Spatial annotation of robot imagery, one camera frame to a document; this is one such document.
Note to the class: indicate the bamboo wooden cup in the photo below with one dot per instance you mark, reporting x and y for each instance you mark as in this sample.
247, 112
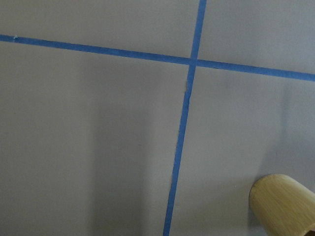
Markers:
283, 206

